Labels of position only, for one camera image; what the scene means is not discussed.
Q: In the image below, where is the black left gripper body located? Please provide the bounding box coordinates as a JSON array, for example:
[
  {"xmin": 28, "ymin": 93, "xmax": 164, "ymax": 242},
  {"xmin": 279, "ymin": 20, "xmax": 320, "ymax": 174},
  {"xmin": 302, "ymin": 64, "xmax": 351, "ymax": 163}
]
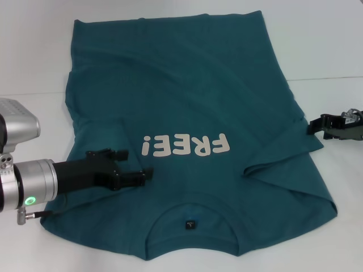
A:
[{"xmin": 53, "ymin": 148, "xmax": 120, "ymax": 196}]

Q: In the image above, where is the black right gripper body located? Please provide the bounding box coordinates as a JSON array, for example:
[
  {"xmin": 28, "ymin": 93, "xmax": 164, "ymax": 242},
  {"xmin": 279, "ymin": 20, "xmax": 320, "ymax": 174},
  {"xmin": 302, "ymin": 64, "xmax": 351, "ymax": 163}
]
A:
[{"xmin": 322, "ymin": 121, "xmax": 363, "ymax": 141}]

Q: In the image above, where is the teal T-shirt with FREE print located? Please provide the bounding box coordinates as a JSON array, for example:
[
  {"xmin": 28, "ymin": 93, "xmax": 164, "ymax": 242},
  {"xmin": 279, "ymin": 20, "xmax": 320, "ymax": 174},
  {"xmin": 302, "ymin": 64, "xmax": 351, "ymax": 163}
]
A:
[{"xmin": 39, "ymin": 10, "xmax": 339, "ymax": 254}]

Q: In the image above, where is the silver right arm cable connector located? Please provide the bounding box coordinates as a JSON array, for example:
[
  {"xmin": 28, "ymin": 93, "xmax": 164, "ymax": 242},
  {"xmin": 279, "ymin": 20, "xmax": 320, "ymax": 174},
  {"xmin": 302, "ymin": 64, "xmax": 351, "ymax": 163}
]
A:
[{"xmin": 341, "ymin": 107, "xmax": 363, "ymax": 125}]

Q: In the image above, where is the left arm cable with connector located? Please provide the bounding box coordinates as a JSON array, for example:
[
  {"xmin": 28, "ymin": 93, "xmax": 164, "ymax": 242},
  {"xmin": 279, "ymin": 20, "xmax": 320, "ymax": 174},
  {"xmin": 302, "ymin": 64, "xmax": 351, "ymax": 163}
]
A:
[{"xmin": 16, "ymin": 195, "xmax": 71, "ymax": 226}]

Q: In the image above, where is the silver left camera mount bracket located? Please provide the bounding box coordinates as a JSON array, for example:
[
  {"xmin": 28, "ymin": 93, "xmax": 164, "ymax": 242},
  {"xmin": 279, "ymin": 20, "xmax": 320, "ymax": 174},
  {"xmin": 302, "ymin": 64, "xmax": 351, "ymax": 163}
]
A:
[{"xmin": 0, "ymin": 152, "xmax": 15, "ymax": 176}]

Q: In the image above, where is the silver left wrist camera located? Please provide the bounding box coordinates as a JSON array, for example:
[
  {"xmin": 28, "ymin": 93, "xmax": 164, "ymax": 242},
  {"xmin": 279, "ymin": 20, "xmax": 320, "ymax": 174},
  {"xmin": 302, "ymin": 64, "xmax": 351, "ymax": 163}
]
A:
[{"xmin": 0, "ymin": 97, "xmax": 41, "ymax": 154}]

